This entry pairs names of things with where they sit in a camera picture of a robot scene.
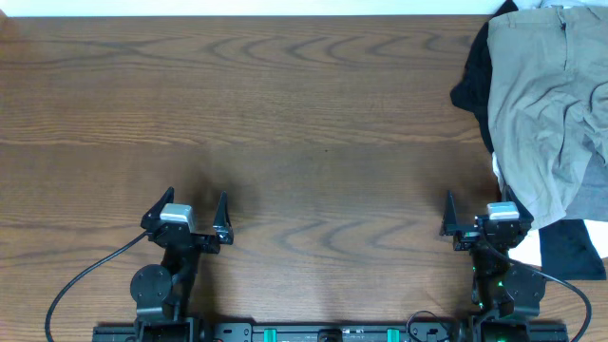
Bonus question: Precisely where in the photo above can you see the black garment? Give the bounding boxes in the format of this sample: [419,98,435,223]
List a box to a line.
[449,22,494,154]

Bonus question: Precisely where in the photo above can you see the white garment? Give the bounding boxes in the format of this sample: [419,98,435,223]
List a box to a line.
[490,151,608,267]

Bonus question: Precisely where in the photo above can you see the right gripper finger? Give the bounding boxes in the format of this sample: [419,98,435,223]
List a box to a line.
[502,185,534,223]
[440,191,459,236]

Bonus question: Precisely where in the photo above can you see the khaki shorts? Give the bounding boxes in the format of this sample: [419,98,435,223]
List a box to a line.
[487,7,607,230]

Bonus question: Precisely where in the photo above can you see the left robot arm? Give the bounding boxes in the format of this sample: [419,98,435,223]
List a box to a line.
[130,187,234,341]

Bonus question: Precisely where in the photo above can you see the dark navy garment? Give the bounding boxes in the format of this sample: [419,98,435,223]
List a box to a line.
[539,219,607,280]

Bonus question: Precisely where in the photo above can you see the grey garment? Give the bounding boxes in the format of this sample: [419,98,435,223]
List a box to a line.
[565,154,608,222]

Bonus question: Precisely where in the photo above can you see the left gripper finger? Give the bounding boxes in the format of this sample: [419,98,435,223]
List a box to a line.
[213,192,234,245]
[141,186,175,229]

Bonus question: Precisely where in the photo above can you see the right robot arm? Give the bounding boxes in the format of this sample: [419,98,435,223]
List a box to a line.
[440,190,545,341]

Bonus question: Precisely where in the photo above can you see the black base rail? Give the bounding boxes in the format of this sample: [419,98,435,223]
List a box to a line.
[92,321,570,342]

